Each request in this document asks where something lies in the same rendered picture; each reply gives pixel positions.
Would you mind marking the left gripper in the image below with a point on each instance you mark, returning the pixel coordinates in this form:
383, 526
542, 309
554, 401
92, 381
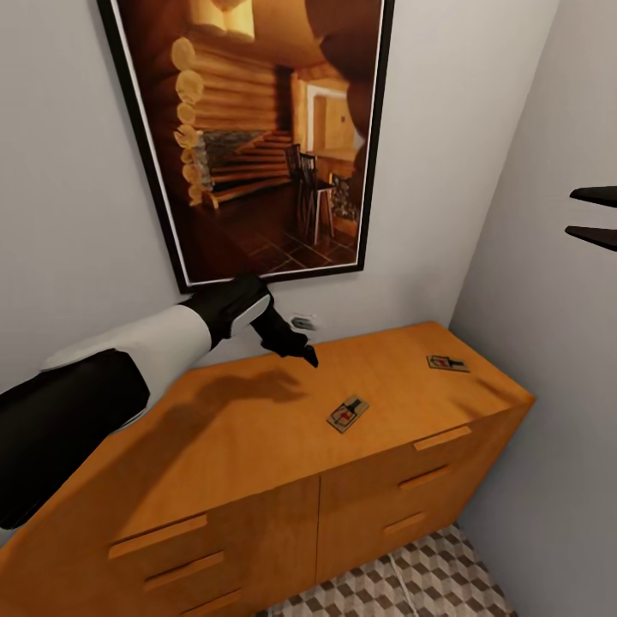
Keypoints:
286, 342

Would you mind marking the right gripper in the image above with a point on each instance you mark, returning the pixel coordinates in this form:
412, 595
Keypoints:
606, 196

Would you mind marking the cabinet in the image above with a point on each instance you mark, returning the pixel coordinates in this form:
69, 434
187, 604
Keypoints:
234, 492

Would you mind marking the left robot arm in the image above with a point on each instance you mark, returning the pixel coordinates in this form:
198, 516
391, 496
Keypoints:
51, 424

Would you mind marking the mousetrap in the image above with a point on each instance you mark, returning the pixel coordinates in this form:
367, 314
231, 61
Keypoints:
442, 362
347, 413

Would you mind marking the picture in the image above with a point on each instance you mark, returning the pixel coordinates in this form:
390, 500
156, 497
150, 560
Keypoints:
258, 123

